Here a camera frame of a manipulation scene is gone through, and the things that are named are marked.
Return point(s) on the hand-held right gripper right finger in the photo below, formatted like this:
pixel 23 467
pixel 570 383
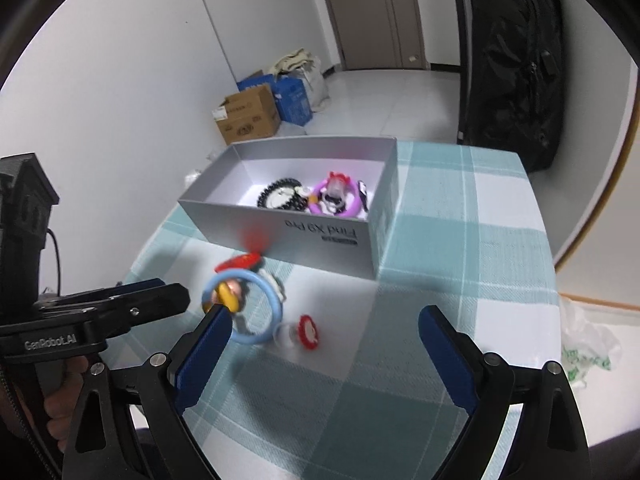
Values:
pixel 447 355

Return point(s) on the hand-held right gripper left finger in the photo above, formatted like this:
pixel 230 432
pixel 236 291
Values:
pixel 200 360

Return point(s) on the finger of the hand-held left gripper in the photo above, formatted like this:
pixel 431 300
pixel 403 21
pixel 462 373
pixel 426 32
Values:
pixel 142 285
pixel 150 305

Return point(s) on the silver cardboard box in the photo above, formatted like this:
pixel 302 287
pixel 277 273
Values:
pixel 310 240

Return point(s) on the white round badge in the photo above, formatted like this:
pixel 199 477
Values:
pixel 282 200

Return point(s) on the black white hair clip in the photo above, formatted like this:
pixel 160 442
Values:
pixel 362 191

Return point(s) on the person's left hand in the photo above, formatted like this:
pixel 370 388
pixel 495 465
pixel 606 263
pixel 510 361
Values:
pixel 57 410

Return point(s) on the teal checkered tablecloth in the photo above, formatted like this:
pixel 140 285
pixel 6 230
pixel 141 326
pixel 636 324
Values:
pixel 400 310

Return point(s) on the red round badge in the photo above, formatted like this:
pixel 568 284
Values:
pixel 242 261

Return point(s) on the red white hair clip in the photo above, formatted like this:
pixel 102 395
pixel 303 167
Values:
pixel 307 331

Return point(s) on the grey parcel bag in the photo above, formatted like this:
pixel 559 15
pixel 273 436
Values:
pixel 194 177

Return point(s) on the white green plastic bag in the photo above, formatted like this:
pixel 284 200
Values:
pixel 585 340

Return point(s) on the brown cardboard box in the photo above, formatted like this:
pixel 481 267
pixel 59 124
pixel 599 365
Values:
pixel 250 117

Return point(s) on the blue carton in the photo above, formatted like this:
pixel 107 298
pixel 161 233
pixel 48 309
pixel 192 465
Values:
pixel 295 100
pixel 255 82

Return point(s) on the white woven bag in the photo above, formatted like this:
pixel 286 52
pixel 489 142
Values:
pixel 316 87

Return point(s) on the cream cloth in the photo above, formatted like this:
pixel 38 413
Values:
pixel 295 62

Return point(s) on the black backpack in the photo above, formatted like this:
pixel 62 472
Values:
pixel 515 60

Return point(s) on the black tall stand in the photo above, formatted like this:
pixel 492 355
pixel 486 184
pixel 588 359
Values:
pixel 457 35

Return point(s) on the grey door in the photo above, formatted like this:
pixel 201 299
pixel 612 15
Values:
pixel 370 15

